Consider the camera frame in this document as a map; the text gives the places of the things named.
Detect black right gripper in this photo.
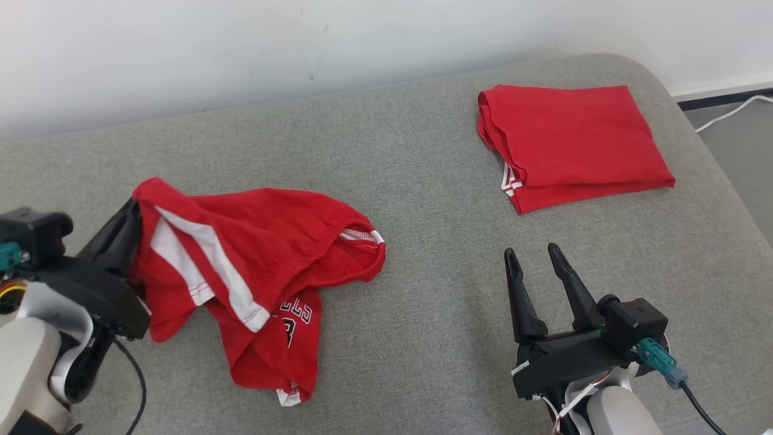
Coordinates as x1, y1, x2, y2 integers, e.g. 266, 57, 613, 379
504, 243, 632, 401

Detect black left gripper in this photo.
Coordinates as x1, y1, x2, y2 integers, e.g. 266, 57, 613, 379
27, 198, 152, 340

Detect red shorts with white stripes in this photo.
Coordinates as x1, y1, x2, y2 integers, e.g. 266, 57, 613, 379
130, 177, 387, 407

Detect red white jersey shirt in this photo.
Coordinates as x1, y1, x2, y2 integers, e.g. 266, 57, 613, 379
477, 85, 676, 216

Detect thin white right gripper wires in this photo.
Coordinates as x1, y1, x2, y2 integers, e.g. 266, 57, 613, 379
539, 373, 612, 433

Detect teal left camera connector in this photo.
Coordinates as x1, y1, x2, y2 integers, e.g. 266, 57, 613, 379
0, 242, 26, 274

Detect teal camera connector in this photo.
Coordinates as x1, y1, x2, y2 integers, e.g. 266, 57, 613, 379
637, 337, 689, 388
0, 242, 26, 274

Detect teal right camera connector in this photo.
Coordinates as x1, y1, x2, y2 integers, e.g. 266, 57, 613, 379
637, 337, 689, 388

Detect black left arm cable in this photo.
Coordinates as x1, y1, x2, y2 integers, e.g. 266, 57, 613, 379
112, 337, 148, 435

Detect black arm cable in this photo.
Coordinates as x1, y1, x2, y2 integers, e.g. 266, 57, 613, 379
679, 381, 729, 435
112, 337, 148, 435

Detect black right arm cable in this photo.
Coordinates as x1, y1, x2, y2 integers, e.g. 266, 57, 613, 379
679, 381, 729, 435

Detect white floor cable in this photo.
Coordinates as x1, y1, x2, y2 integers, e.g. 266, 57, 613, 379
694, 95, 773, 134

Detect dark wall baseboard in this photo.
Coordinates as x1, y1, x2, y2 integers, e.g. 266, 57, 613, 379
676, 88, 773, 112

